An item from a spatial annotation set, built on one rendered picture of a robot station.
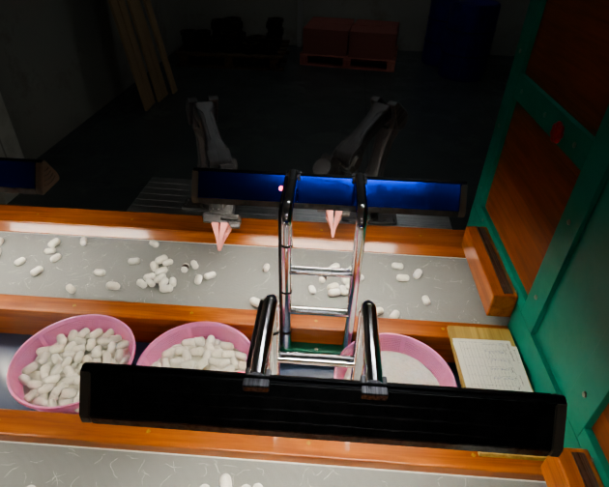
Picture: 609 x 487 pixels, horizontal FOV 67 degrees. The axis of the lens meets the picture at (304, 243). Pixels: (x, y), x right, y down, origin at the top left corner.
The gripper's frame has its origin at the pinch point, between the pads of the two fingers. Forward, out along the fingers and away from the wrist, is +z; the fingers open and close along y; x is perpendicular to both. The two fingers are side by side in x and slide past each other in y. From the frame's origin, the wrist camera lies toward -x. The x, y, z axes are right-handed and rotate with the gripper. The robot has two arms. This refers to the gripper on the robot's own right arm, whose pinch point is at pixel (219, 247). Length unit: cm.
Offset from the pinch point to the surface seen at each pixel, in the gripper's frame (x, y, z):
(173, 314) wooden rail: -10.2, -7.6, 19.8
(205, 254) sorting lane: 10.0, -6.2, 0.3
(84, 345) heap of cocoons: -14.7, -26.6, 28.6
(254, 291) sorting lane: 0.0, 11.0, 11.7
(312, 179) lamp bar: -28.6, 25.6, -11.0
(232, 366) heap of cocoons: -17.4, 9.5, 31.2
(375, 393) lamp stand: -66, 36, 31
